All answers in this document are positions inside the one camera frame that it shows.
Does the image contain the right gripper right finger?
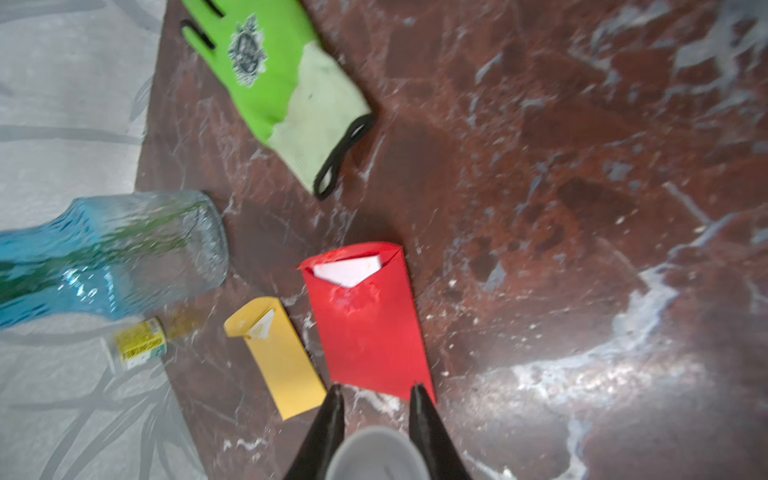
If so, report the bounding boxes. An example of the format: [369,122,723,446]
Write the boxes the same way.
[409,384,471,480]

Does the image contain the red envelope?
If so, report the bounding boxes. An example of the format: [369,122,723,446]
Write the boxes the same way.
[299,242,437,401]

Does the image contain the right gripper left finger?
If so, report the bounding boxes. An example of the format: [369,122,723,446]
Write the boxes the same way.
[283,383,345,480]

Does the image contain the yellow envelope near vase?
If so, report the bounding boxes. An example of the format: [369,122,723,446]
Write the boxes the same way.
[224,297,326,420]

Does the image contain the small tin can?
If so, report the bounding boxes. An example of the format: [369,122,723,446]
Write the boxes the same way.
[104,318,167,375]

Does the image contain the blue glass vase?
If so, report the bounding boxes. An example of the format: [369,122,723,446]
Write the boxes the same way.
[1,190,229,328]

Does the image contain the green work glove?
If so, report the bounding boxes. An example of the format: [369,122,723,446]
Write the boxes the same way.
[182,1,374,200]

